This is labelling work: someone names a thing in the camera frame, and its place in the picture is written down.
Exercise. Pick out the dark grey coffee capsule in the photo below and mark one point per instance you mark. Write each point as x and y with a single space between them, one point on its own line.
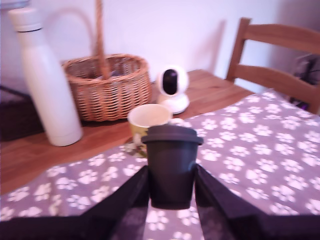
172 170

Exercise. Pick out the paw print cloth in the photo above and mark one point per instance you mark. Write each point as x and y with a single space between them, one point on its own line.
262 150

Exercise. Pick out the printed ceramic mug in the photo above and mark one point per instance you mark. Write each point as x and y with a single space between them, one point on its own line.
147 116

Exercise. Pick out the white insulated bottle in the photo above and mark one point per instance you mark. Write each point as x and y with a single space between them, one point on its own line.
50 95

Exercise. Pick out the wooden chair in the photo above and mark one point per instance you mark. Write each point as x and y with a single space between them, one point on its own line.
270 32

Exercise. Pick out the small white round camera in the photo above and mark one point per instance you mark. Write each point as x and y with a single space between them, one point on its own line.
175 100

